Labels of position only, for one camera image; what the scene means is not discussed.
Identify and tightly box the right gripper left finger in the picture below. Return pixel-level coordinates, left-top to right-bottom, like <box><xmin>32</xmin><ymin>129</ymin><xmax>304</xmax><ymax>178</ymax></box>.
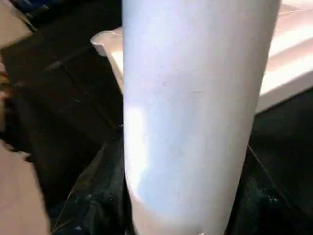
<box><xmin>50</xmin><ymin>131</ymin><xmax>134</xmax><ymax>235</ymax></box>

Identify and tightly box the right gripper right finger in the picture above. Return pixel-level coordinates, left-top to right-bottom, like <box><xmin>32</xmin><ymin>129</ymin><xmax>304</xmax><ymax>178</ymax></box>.
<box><xmin>224</xmin><ymin>143</ymin><xmax>313</xmax><ymax>235</ymax></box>

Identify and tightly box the white plastic table leg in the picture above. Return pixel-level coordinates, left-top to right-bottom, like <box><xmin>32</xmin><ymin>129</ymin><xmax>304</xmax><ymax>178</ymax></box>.
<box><xmin>121</xmin><ymin>0</ymin><xmax>283</xmax><ymax>235</ymax></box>

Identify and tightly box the white plastic table top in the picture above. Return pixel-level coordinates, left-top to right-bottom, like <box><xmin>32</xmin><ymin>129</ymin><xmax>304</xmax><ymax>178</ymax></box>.
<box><xmin>90</xmin><ymin>0</ymin><xmax>313</xmax><ymax>115</ymax></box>

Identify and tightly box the black work mat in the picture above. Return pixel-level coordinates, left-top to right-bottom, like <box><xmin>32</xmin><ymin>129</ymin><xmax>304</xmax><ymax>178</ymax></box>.
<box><xmin>0</xmin><ymin>0</ymin><xmax>313</xmax><ymax>235</ymax></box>

